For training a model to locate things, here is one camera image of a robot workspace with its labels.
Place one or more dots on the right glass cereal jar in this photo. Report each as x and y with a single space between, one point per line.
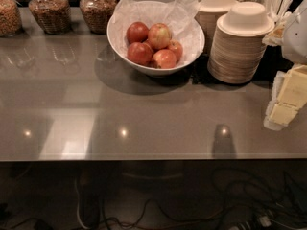
96 14

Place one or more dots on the left glass cereal jar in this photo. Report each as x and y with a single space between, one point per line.
10 19

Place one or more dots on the glass cereal jar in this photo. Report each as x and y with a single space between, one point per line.
96 14
52 16
10 19

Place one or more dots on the black mat under bowls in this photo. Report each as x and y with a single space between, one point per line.
271 62

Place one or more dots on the red apple top left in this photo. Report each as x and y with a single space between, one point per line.
137 32

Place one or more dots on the stack paper bowls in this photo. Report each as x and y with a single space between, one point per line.
209 12
237 46

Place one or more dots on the red apple right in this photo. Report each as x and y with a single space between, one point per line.
176 48

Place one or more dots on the front stack paper bowls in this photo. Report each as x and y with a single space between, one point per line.
237 46

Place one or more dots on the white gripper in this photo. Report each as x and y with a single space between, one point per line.
296 38

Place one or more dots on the red apple front left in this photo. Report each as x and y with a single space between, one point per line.
140 53

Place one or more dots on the rear stack paper bowls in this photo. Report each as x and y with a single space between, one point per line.
209 12

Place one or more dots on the middle glass cereal jar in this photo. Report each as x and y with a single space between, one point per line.
52 16

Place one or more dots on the red yellow apple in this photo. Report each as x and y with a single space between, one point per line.
159 36

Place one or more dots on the white ceramic bowl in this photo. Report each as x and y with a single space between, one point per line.
153 70

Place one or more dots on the red apple front centre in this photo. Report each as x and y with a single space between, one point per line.
164 59

